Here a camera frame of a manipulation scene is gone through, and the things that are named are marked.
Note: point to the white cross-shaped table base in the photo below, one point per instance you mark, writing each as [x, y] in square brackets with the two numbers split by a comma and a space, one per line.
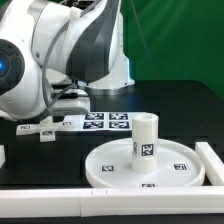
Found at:
[47, 128]

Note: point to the white border bar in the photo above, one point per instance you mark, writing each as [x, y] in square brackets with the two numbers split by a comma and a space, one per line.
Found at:
[214, 167]
[2, 156]
[103, 202]

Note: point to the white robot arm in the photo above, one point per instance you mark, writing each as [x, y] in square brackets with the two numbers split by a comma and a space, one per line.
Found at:
[40, 38]

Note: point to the white right border bar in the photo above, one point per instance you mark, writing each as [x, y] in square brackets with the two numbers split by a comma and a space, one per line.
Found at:
[214, 167]

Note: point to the white front border bar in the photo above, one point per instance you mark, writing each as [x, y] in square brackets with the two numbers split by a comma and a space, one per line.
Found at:
[103, 202]

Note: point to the white left border bar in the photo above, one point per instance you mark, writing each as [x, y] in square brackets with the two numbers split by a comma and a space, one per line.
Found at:
[2, 156]

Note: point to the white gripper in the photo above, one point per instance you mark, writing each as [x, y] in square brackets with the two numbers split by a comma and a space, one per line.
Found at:
[64, 107]

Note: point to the white round table top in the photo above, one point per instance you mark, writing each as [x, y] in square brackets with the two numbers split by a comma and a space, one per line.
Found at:
[110, 165]

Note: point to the white marker tag sheet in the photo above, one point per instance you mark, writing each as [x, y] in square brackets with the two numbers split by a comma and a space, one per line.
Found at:
[97, 121]

